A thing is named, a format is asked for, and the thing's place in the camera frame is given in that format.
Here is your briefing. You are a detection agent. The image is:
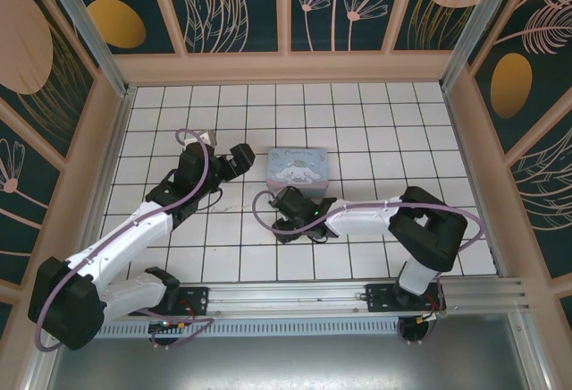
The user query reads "perforated metal cable tray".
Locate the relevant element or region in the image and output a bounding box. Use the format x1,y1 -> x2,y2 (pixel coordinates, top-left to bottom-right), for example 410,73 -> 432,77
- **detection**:
96,318 -> 442,340

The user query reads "aluminium corner post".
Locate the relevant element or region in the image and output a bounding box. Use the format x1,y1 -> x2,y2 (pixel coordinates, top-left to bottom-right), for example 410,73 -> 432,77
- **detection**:
36,0 -> 137,101
440,0 -> 510,94

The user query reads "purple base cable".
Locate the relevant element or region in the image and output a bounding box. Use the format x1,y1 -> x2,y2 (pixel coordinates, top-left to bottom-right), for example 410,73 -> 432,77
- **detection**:
149,317 -> 215,350
396,318 -> 438,346

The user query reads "blue cartoon tin box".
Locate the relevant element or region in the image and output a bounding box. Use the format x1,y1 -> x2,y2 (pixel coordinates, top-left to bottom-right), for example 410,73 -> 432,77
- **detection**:
265,147 -> 331,199

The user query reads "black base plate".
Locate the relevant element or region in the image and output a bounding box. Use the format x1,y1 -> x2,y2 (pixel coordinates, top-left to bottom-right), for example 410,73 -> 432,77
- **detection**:
365,282 -> 443,316
176,286 -> 210,318

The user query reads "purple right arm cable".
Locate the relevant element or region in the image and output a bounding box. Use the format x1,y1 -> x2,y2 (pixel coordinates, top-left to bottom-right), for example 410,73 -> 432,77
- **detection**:
252,191 -> 486,275

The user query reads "grey metal sheet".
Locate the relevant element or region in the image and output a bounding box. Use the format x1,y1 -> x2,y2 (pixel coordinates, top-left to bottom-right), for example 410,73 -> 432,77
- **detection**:
26,311 -> 551,390

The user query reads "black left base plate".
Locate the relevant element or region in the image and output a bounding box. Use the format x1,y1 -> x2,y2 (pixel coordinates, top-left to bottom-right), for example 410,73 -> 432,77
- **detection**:
176,286 -> 210,318

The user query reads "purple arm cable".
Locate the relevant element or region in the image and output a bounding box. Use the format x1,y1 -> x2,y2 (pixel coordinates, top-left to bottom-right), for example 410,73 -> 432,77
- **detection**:
35,128 -> 214,353
252,191 -> 486,275

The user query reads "aluminium mounting rail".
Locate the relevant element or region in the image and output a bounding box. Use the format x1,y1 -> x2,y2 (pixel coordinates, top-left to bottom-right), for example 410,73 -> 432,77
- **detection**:
178,276 -> 531,318

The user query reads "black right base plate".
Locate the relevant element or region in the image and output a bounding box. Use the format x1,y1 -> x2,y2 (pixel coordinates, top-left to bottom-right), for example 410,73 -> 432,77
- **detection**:
365,282 -> 443,316

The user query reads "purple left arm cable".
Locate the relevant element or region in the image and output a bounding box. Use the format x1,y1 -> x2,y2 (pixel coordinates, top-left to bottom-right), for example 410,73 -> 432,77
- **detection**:
35,128 -> 214,353

